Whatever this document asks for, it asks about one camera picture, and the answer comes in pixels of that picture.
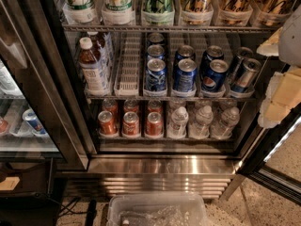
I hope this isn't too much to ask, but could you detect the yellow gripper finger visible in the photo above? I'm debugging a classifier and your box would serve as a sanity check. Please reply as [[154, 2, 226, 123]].
[[256, 28, 282, 57], [258, 67, 301, 129]]

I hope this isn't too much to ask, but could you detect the red coke can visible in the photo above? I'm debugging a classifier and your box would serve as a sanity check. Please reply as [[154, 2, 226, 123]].
[[122, 111, 140, 136], [146, 112, 163, 136]]

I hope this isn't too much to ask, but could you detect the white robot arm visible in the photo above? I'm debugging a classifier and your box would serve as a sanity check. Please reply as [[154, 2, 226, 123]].
[[257, 15, 301, 128]]

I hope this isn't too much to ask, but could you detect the red bull can back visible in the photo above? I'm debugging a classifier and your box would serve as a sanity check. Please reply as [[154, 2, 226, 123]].
[[228, 46, 254, 83]]

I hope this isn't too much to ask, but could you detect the red bull can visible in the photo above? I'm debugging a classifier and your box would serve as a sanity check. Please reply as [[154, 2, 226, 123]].
[[228, 46, 254, 83], [230, 58, 261, 93]]

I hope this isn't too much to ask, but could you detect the red bull can front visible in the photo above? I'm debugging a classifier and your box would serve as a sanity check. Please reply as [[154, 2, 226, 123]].
[[230, 58, 261, 93]]

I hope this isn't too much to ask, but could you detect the gold tall can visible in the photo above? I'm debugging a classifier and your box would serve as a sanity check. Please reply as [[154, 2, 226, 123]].
[[180, 0, 214, 25], [250, 0, 296, 27], [217, 0, 252, 25]]

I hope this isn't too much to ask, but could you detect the blue pepsi can back right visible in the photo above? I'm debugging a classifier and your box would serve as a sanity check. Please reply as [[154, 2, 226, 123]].
[[200, 45, 224, 78]]

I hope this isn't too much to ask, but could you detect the blue pepsi can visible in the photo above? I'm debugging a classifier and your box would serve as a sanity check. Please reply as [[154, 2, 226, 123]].
[[200, 45, 224, 78], [173, 58, 198, 92], [201, 59, 229, 92], [173, 44, 196, 73]]

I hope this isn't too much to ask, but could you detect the blue pepsi can front right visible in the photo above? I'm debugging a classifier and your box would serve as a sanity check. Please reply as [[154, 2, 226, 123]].
[[201, 59, 229, 92]]

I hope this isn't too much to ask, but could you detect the fridge door right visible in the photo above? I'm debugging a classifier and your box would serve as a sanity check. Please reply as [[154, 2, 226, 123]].
[[240, 108, 301, 205]]

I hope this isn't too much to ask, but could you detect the blue pepsi can back middle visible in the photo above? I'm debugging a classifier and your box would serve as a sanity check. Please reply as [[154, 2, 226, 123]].
[[173, 44, 196, 73]]

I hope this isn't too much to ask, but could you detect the blue pepsi can front middle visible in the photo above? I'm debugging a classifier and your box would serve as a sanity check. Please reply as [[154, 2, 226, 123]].
[[173, 58, 198, 92]]

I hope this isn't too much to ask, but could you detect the blue can second row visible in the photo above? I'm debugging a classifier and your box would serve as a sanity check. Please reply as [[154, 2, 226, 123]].
[[147, 44, 165, 60]]

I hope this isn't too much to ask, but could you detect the blue can third row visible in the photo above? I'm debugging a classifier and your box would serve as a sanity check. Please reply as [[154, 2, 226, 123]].
[[147, 32, 166, 46]]

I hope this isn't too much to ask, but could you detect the blue can front left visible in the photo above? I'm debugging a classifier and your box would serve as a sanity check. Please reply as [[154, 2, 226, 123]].
[[146, 58, 166, 91]]

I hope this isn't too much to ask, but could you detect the red can back right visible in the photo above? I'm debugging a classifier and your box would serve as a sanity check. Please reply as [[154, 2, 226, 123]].
[[147, 100, 163, 114]]

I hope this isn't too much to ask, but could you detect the red can back middle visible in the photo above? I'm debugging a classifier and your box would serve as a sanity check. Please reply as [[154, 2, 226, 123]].
[[123, 100, 139, 113]]

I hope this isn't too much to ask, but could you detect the white orange tall can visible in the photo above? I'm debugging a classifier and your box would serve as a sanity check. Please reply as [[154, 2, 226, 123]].
[[102, 0, 135, 25]]

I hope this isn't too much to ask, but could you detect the red can back left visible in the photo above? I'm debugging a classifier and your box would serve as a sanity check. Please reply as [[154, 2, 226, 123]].
[[102, 99, 118, 121]]

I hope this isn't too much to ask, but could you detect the orange soda can front left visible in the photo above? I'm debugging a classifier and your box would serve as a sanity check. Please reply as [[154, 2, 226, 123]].
[[98, 110, 118, 135]]

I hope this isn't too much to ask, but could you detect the white tall can top left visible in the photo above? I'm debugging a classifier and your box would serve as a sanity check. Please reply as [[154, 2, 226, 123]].
[[65, 0, 96, 24]]

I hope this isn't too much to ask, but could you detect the stainless steel fridge base grille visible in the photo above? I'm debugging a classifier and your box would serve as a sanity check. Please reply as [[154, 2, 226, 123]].
[[65, 176, 230, 199]]

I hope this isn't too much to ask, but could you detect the fridge glass door left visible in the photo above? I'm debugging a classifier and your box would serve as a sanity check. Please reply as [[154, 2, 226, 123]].
[[0, 0, 93, 171]]

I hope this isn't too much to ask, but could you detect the blue white can behind glass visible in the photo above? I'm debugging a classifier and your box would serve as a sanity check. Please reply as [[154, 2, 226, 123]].
[[23, 108, 47, 137]]

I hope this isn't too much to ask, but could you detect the clear water bottle right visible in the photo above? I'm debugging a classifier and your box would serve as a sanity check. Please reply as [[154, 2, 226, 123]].
[[211, 106, 240, 140]]

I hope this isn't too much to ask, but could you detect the clear water bottle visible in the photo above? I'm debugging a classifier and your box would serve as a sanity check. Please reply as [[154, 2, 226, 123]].
[[188, 105, 214, 139], [211, 106, 240, 140], [167, 106, 189, 138]]

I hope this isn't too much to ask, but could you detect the clear water bottle middle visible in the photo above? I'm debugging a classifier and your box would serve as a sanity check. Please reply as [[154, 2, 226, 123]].
[[188, 105, 214, 139]]

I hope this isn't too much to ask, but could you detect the clear water bottle left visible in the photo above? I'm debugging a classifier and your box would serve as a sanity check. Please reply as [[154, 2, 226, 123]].
[[167, 106, 189, 138]]

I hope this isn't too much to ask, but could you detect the iced tea bottle back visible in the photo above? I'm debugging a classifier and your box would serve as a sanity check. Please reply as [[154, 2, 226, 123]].
[[87, 31, 112, 77]]

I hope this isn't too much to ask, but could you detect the iced tea bottle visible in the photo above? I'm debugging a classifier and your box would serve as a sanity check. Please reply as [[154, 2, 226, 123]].
[[79, 37, 108, 94], [87, 31, 112, 77]]

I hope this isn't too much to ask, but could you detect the iced tea bottle front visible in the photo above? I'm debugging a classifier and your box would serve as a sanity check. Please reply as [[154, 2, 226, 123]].
[[79, 37, 108, 94]]

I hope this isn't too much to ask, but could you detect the clear plastic storage bin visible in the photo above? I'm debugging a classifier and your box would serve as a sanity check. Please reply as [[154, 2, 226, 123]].
[[106, 192, 209, 226]]

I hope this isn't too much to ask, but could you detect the black cable on floor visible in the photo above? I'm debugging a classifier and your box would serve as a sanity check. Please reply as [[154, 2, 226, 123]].
[[57, 197, 98, 226]]

